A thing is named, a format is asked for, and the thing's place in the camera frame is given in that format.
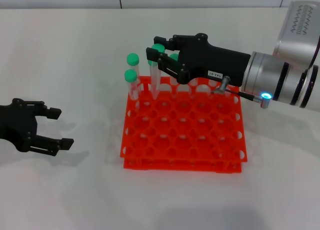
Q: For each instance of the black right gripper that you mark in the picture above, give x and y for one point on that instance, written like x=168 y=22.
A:
x=212 y=62

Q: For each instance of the orange test tube rack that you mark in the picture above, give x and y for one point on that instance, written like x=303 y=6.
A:
x=180 y=168

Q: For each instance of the clear green-capped test tube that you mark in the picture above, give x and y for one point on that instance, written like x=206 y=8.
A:
x=159 y=48

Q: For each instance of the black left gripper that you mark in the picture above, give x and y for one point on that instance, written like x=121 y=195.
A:
x=17 y=125

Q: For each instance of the right wrist camera housing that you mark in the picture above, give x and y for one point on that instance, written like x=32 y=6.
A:
x=297 y=27

